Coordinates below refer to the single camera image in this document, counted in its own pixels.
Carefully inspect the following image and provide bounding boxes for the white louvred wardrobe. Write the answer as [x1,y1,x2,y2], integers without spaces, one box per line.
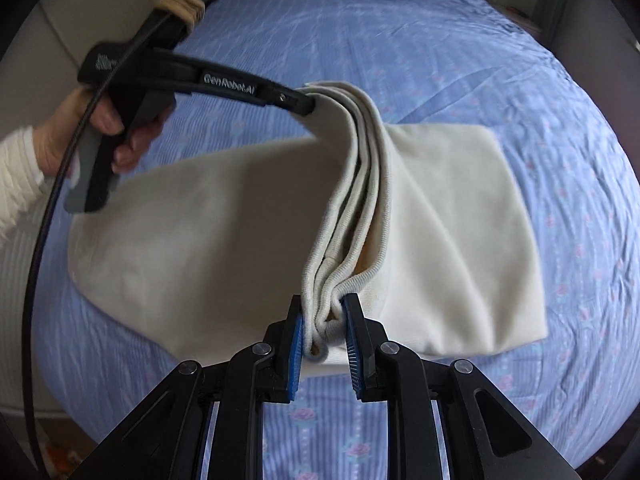
[0,0,211,417]

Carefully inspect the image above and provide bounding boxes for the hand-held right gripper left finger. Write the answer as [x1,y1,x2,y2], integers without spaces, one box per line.
[70,294,304,480]

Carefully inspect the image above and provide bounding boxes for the person's left forearm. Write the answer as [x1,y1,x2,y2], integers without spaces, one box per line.
[0,124,47,247]

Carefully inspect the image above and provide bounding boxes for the beige tape wrap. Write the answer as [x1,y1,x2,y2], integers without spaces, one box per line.
[154,0,207,27]

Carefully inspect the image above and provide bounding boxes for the person's left hand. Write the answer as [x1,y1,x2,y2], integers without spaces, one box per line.
[36,87,174,179]

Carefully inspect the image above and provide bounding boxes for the black cable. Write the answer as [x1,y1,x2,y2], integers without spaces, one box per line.
[19,0,252,480]

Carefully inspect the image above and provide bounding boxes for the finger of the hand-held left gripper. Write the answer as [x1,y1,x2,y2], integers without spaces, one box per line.
[264,84,318,118]

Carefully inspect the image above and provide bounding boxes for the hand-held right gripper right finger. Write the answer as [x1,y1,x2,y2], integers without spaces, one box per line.
[344,293,582,480]

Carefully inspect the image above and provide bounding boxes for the cream pants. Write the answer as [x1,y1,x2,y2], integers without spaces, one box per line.
[66,81,549,379]

